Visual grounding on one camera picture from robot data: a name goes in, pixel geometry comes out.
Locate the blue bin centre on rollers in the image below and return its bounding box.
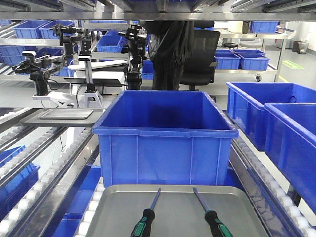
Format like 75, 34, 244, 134
93, 90, 238, 187

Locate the screwdriver green black handle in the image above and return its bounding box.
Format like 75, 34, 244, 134
130, 188, 161, 237
193, 187, 233, 237

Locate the grey tray on dark board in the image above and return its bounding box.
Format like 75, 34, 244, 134
20, 108, 105, 127

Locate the blue bin right front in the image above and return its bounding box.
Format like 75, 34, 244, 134
264, 103, 316, 211

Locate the black office chair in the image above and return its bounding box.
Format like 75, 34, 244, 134
180, 21, 220, 91

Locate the black robot arm on stand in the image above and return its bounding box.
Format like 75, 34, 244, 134
12, 50, 67, 96

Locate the grey metal tray front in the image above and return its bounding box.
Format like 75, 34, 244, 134
86, 185, 267, 237

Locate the person in black clothes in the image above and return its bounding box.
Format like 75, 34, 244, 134
140, 21, 194, 90

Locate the blue bin right rear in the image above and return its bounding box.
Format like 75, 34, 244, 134
226, 82, 316, 151

